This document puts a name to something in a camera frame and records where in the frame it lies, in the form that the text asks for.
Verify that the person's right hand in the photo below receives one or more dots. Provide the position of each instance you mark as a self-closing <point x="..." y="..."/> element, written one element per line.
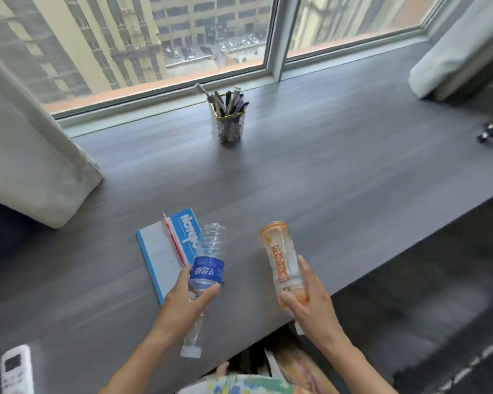
<point x="316" y="313"/>

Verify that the person's left hand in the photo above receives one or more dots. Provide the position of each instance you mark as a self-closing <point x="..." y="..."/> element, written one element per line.
<point x="176" y="309"/>

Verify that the person's left thumb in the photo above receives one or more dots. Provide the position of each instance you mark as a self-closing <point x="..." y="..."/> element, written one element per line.
<point x="207" y="297"/>

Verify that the person's right thumb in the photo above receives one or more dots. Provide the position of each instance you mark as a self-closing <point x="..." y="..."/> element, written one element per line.
<point x="292" y="298"/>

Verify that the clear bottle with blue label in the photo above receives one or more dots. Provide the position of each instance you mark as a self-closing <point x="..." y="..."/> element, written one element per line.
<point x="207" y="268"/>

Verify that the clear bottle with orange label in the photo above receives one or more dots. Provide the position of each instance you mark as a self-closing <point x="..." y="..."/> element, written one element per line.
<point x="281" y="250"/>

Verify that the person's right forearm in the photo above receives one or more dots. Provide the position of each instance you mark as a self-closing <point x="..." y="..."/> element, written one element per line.
<point x="349" y="365"/>

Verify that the person's left forearm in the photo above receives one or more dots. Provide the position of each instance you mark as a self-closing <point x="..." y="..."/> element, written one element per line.
<point x="141" y="361"/>

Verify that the red and white pen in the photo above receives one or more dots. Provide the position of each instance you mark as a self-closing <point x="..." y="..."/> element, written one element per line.
<point x="174" y="240"/>

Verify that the blue and white notebook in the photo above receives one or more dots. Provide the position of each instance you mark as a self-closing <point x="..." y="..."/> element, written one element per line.
<point x="160" y="250"/>

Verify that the person's floral clothing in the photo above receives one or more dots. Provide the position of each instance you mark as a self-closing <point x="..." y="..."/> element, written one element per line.
<point x="246" y="383"/>

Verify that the clear gold-rimmed pen holder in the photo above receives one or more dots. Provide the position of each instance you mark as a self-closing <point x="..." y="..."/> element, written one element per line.
<point x="230" y="129"/>

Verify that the bunch of pens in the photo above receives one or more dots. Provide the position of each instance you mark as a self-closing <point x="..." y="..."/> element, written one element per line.
<point x="228" y="100"/>

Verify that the white remote control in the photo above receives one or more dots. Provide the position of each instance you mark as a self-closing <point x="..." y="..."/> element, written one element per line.
<point x="16" y="371"/>

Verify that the white curtain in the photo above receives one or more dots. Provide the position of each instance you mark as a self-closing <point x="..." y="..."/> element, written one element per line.
<point x="28" y="159"/>
<point x="456" y="45"/>

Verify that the small black clip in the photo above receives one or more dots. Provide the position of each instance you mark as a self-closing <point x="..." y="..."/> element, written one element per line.
<point x="492" y="131"/>

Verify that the buildings outside window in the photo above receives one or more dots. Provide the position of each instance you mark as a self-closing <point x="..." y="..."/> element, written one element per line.
<point x="107" y="36"/>

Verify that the white window frame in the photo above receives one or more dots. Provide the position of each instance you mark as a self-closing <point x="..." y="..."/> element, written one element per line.
<point x="280" y="36"/>

